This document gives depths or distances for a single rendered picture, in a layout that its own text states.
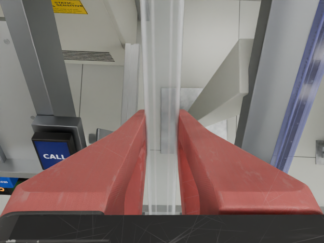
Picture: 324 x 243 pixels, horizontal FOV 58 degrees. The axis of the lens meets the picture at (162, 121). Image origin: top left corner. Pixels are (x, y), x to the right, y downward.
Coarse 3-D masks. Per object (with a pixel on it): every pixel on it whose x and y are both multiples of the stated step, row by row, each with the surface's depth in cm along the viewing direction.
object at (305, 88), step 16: (320, 0) 19; (320, 16) 19; (320, 32) 19; (320, 48) 20; (304, 64) 21; (320, 64) 20; (304, 80) 21; (320, 80) 21; (304, 96) 22; (288, 112) 23; (304, 112) 23; (288, 128) 24; (288, 144) 25; (272, 160) 27; (288, 160) 26
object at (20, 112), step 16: (0, 32) 27; (0, 48) 28; (0, 64) 30; (16, 64) 30; (0, 80) 31; (16, 80) 31; (0, 96) 32; (16, 96) 32; (0, 112) 34; (16, 112) 34; (32, 112) 34; (0, 128) 36; (16, 128) 35; (0, 144) 37; (16, 144) 37; (32, 144) 37
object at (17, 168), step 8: (0, 160) 39; (8, 160) 39; (16, 160) 39; (24, 160) 39; (32, 160) 39; (0, 168) 38; (8, 168) 38; (16, 168) 38; (24, 168) 38; (32, 168) 38; (40, 168) 38; (0, 176) 38; (8, 176) 38; (16, 176) 38; (24, 176) 38; (32, 176) 38
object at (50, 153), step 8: (40, 144) 30; (48, 144) 30; (56, 144) 30; (64, 144) 30; (40, 152) 31; (48, 152) 31; (56, 152) 31; (64, 152) 31; (48, 160) 32; (56, 160) 32
